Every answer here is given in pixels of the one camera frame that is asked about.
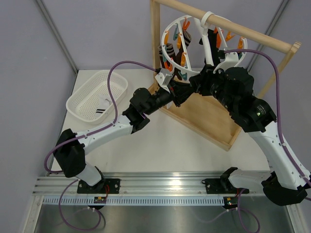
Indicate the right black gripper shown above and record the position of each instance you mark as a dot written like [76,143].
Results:
[201,81]

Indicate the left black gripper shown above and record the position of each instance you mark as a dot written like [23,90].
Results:
[180,91]

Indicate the black sock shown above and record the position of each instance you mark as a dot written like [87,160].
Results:
[214,44]

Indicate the brown sock with stripes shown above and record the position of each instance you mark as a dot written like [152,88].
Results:
[170,51]

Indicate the dark brown small sock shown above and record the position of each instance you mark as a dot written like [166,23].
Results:
[187,40]

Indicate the white round clip hanger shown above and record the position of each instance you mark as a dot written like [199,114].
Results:
[170,35]

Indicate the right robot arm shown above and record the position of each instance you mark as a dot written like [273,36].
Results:
[285,184]

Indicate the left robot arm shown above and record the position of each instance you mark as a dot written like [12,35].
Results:
[71,147]

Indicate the white perforated plastic basket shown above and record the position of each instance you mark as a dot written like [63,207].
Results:
[83,102]

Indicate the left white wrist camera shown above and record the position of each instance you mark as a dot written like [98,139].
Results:
[163,77]

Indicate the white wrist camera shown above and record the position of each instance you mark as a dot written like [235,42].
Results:
[163,77]
[230,59]

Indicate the wooden hanger rack frame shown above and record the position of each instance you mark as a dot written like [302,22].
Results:
[204,115]

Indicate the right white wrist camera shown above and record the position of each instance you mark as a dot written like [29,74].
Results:
[230,59]

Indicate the aluminium mounting rail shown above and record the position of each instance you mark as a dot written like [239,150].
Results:
[137,183]

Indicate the white slotted cable duct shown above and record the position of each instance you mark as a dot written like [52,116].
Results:
[135,201]

